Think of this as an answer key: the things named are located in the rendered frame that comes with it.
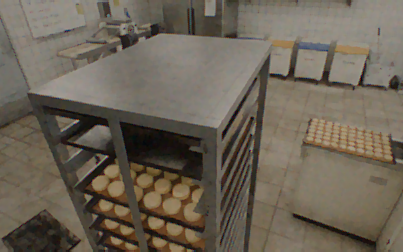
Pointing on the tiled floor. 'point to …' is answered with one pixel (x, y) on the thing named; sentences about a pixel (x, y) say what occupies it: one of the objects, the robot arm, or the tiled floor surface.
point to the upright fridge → (193, 15)
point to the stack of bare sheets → (41, 235)
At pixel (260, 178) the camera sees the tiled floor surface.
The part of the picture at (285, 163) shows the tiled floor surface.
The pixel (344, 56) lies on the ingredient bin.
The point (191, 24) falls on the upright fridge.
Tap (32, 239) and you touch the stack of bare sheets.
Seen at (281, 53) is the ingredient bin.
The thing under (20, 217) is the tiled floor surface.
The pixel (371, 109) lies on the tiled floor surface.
